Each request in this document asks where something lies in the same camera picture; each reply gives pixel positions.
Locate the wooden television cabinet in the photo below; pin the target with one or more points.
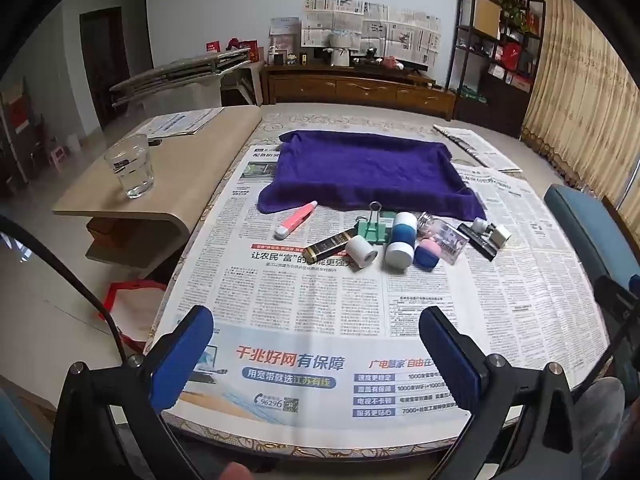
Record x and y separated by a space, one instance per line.
360 92

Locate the black and gold lighter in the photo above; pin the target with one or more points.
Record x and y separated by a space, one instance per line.
327 246

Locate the folded newspaper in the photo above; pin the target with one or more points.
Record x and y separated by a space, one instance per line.
475 147

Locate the small white plug-in light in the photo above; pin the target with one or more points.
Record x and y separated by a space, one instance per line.
480 225

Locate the red bag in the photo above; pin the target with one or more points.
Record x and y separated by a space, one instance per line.
135 310

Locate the white vase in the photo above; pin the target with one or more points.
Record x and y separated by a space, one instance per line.
344 52

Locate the blue chair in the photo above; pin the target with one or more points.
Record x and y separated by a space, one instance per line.
580 220

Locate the pink stool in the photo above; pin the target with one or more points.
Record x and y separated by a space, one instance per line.
57 155

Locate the pink and blue jar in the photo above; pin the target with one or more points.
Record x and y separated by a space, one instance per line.
427 256

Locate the beige curtain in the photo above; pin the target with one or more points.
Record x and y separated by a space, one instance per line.
585 100

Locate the dark side cabinet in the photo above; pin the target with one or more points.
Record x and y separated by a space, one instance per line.
17 130

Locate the purple towel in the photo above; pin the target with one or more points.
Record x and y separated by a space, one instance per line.
365 170

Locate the pink and white pen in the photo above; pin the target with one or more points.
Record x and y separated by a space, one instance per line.
295 220

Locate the red gift boxes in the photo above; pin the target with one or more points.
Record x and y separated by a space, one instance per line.
240 50

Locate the person's left hand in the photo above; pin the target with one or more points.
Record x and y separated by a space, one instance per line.
232 472

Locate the white and blue bottle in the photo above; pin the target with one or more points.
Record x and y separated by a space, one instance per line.
401 240

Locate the dark wooden shelf unit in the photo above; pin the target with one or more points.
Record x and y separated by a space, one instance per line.
500 60

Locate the white charger cube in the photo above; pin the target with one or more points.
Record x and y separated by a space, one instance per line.
500 235

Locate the dark wooden door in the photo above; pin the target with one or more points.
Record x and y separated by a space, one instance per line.
102 70

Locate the green binder clip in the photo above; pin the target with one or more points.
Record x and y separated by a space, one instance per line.
372 232

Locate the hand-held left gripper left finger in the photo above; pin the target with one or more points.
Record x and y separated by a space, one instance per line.
182 355

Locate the newspaper with blue advert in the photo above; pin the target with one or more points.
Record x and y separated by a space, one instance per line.
300 310

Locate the stack of folded tables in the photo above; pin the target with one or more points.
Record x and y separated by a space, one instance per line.
175 72

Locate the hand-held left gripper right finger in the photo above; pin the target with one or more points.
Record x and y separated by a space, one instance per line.
450 355

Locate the clear candy bottle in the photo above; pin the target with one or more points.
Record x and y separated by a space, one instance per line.
450 245

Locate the printed paper sheet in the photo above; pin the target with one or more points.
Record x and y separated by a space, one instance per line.
177 122

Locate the small white tape roll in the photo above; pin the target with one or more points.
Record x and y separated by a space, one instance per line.
361 251

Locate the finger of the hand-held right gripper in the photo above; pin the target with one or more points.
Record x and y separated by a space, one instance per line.
617 295

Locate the drinking glass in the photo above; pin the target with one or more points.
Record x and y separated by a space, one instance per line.
130 170

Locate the hanging newspaper sheets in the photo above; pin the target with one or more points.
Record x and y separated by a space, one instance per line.
380 30

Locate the beige side table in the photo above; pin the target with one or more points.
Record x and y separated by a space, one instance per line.
200 170

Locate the black rectangular case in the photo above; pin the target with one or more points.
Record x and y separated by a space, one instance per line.
480 246

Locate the person's grey trouser leg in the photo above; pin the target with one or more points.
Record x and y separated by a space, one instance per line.
600 420

